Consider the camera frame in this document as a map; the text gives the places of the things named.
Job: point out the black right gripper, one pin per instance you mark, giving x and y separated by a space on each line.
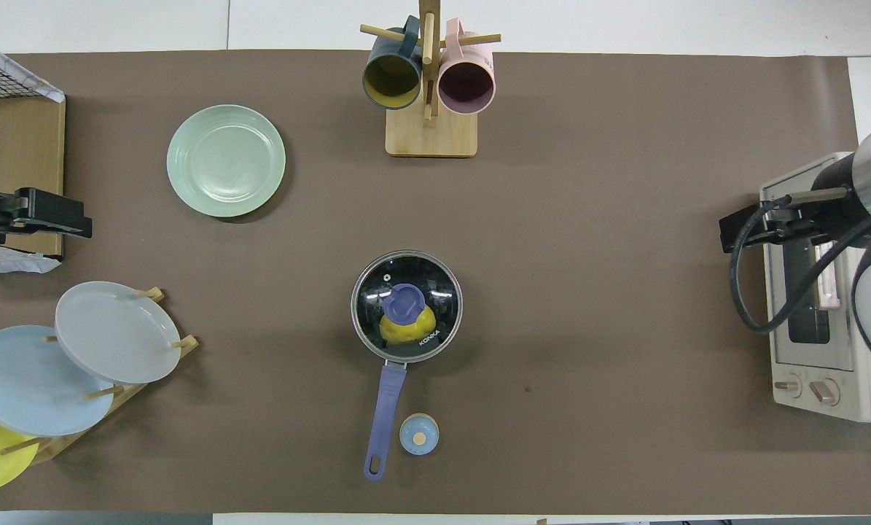
836 179

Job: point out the glass lid with blue knob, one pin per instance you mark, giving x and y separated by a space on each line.
404 302

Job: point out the grey plate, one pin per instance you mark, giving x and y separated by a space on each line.
118 332

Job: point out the light blue plate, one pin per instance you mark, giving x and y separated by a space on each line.
27 386

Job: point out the green plate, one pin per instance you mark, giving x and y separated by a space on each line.
226 160

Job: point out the wooden plate rack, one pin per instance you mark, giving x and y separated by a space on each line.
129 394

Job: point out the dark blue pot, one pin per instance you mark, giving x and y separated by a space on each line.
385 415

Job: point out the white patterned cloth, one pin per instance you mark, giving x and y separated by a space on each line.
12 262
20 73

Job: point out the wooden shelf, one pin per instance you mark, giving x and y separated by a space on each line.
27 153

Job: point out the beige toaster oven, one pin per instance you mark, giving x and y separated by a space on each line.
799 364

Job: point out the brown table mat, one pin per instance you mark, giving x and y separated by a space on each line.
625 255

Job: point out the pink mug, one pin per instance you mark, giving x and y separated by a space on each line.
466 84

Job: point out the dark blue mug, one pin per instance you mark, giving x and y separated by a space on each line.
391 80

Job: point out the wooden mug rack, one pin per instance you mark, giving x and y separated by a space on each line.
431 135

